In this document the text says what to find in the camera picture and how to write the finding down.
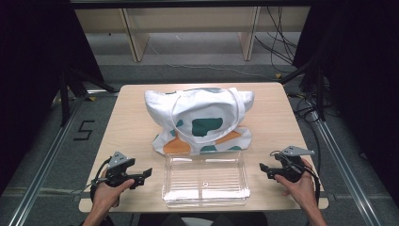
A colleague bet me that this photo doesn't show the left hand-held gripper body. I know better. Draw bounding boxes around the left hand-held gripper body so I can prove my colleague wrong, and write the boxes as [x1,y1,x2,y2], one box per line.
[104,151,136,189]

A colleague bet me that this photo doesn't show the clear plastic tray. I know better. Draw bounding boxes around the clear plastic tray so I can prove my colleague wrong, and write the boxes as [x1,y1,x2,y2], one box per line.
[161,151,251,208]

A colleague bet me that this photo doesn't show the person's right hand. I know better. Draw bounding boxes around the person's right hand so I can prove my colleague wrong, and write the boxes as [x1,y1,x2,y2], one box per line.
[274,157,318,211]

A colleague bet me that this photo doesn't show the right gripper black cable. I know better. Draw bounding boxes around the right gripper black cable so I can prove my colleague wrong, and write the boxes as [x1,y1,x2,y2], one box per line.
[295,161,322,208]

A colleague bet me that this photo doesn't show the black floor cables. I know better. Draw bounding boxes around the black floor cables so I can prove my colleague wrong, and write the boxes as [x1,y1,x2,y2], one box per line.
[287,89,324,177]

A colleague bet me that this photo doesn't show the black hanging cables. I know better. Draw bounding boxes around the black hanging cables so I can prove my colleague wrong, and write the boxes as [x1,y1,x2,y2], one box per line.
[253,6,299,74]

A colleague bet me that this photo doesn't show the white patterned tote bag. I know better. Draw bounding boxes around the white patterned tote bag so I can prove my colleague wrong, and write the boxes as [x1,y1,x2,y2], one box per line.
[144,87,256,156]

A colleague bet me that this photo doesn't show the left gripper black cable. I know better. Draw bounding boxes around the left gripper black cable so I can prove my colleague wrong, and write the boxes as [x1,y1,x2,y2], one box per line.
[89,155,115,206]

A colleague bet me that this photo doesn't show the black metal stand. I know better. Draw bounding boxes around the black metal stand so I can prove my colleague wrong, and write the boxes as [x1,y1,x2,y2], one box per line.
[58,66,120,127]
[278,57,327,122]

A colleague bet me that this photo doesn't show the person's dark clothing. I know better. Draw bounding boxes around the person's dark clothing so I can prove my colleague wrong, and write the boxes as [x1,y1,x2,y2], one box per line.
[70,211,268,226]

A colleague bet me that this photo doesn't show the person's left hand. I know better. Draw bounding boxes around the person's left hand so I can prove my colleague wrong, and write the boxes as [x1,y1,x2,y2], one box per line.
[92,178,136,218]

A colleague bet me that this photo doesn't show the wooden bench frame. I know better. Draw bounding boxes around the wooden bench frame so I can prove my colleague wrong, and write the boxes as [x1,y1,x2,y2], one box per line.
[74,6,311,63]

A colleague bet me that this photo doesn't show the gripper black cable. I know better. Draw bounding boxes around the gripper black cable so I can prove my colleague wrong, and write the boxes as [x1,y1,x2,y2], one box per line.
[295,161,322,208]
[89,155,115,206]

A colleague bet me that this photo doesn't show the aluminium floor rail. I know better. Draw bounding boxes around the aluminium floor rail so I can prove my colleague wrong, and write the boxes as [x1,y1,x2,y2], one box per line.
[309,109,384,226]
[7,89,120,226]

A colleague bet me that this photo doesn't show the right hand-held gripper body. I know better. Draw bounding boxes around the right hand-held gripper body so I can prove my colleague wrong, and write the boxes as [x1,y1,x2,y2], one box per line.
[270,145,315,184]

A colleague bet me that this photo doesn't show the black curtain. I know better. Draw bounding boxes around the black curtain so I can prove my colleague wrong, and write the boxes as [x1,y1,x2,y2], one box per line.
[291,0,399,202]
[0,0,106,196]

